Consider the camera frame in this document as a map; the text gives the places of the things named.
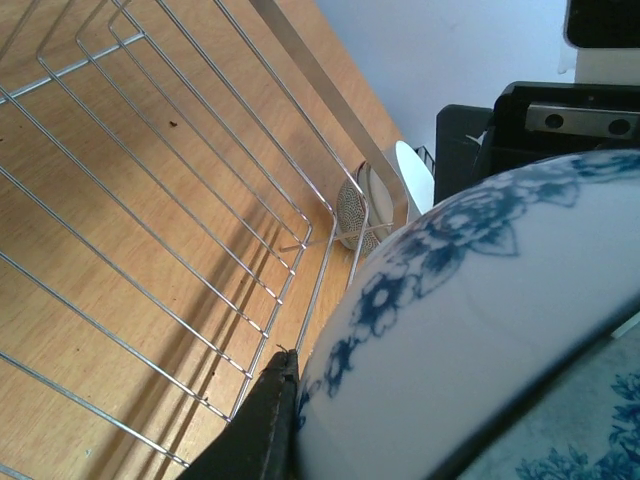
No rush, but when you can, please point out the wire dish rack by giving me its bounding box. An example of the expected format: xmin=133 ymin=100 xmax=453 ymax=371
xmin=1 ymin=1 xmax=367 ymax=479

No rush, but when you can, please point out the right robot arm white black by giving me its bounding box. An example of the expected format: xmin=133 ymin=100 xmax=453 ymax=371
xmin=434 ymin=1 xmax=639 ymax=201

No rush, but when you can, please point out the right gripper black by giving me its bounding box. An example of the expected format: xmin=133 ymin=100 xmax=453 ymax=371
xmin=434 ymin=82 xmax=639 ymax=202

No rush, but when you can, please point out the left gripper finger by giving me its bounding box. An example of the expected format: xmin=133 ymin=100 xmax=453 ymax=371
xmin=179 ymin=350 xmax=299 ymax=479

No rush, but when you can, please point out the bowl under white bowl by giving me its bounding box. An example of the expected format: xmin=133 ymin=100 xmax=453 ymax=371
xmin=336 ymin=162 xmax=387 ymax=257

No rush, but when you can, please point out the white upturned bowl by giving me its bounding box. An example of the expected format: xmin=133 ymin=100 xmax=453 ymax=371
xmin=363 ymin=141 xmax=435 ymax=240

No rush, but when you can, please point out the blue floral white bowl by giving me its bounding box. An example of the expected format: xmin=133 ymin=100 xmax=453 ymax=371
xmin=295 ymin=149 xmax=639 ymax=479

